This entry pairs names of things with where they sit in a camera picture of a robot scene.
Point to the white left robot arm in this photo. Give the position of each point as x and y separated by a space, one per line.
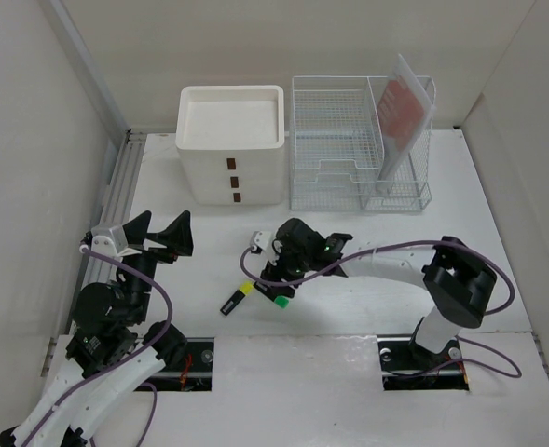
124 333

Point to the white three-drawer storage box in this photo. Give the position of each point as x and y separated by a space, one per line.
231 142

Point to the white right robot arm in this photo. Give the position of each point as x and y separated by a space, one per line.
458 281

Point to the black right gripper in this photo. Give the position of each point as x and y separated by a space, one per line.
276 271

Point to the red booklet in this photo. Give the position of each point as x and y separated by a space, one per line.
404 110

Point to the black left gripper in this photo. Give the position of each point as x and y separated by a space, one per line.
176 236

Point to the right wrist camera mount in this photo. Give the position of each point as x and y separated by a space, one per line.
262 243

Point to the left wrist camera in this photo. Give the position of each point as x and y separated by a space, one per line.
109 240

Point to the yellow cap black highlighter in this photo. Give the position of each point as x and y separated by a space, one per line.
236 298

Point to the aluminium frame rail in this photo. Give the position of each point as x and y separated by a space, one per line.
91 79

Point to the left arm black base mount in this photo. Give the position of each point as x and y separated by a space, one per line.
193 373

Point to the white wire mesh organizer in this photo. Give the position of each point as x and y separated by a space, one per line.
337 153

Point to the green cap black highlighter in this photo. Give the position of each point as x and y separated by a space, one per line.
280 296

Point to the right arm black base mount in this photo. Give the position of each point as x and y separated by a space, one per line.
406 367

